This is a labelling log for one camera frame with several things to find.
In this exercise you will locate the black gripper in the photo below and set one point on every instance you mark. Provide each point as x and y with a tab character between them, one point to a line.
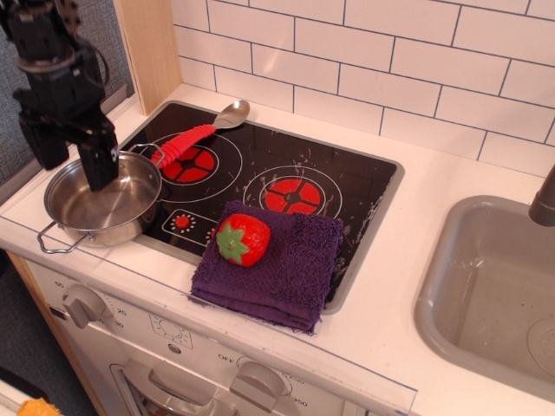
63	103

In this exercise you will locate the stainless steel pot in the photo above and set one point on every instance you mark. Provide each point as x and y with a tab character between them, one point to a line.
118	213

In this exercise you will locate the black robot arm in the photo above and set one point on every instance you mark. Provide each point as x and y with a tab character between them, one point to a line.
47	30

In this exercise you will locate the grey timer knob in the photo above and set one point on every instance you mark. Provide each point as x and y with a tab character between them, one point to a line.
83	305

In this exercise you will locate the red plastic strawberry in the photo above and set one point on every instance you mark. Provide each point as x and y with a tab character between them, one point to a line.
243	239

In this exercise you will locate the black toy stovetop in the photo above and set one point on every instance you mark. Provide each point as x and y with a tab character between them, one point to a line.
274	170

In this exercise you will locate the folded purple towel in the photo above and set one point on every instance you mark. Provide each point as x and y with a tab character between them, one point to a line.
289	283

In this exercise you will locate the orange object at corner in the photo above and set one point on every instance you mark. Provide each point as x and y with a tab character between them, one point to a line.
38	407

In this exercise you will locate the grey oven knob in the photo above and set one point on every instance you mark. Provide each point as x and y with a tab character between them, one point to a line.
258	385

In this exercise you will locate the grey plastic sink basin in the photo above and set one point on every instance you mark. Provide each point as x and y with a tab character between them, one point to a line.
487	301

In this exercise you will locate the grey faucet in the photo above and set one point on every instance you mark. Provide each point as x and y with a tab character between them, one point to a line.
542	208

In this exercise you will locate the wooden side post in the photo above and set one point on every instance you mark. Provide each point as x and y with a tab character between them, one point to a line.
152	54

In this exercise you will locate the red handled metal spoon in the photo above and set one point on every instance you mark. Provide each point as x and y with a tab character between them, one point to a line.
232	116

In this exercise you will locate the grey oven door handle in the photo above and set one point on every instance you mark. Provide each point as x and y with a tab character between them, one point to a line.
155	393

